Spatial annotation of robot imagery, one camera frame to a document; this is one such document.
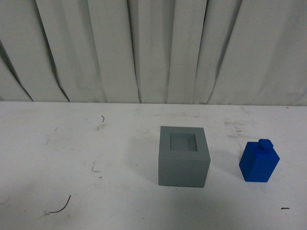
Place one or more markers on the blue block part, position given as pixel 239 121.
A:
pixel 258 161

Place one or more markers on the gray cube base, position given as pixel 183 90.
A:
pixel 184 157

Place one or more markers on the white pleated curtain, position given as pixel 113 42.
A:
pixel 245 52

